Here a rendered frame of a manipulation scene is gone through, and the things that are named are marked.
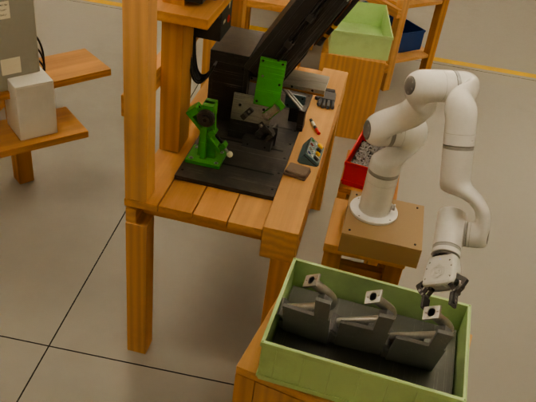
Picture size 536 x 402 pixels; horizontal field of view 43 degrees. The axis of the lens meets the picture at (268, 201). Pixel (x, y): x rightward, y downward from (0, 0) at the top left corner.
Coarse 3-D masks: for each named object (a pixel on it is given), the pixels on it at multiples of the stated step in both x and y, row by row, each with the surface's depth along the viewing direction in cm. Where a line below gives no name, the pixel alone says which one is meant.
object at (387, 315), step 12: (384, 312) 196; (348, 324) 205; (360, 324) 205; (384, 324) 198; (336, 336) 216; (348, 336) 213; (360, 336) 211; (372, 336) 208; (384, 336) 206; (360, 348) 219; (372, 348) 217
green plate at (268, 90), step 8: (264, 64) 294; (272, 64) 294; (280, 64) 293; (264, 72) 295; (272, 72) 295; (280, 72) 294; (264, 80) 296; (272, 80) 296; (280, 80) 295; (256, 88) 298; (264, 88) 298; (272, 88) 297; (280, 88) 296; (256, 96) 299; (264, 96) 299; (272, 96) 298; (280, 96) 298; (264, 104) 300
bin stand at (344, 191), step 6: (348, 150) 331; (342, 174) 313; (342, 186) 305; (348, 186) 306; (396, 186) 310; (342, 192) 306; (348, 192) 305; (396, 192) 306; (342, 198) 307; (348, 198) 309; (396, 198) 303; (372, 264) 325
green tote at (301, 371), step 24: (312, 264) 236; (288, 288) 235; (312, 288) 242; (336, 288) 239; (360, 288) 236; (384, 288) 233; (408, 288) 232; (408, 312) 236; (456, 312) 231; (264, 336) 207; (456, 336) 235; (264, 360) 210; (288, 360) 207; (312, 360) 203; (456, 360) 223; (288, 384) 212; (312, 384) 210; (336, 384) 207; (360, 384) 204; (384, 384) 201; (408, 384) 198; (456, 384) 212
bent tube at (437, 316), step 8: (424, 312) 194; (432, 312) 195; (440, 312) 191; (424, 320) 193; (440, 320) 193; (448, 320) 195; (392, 336) 213; (408, 336) 210; (416, 336) 208; (424, 336) 206; (432, 336) 204
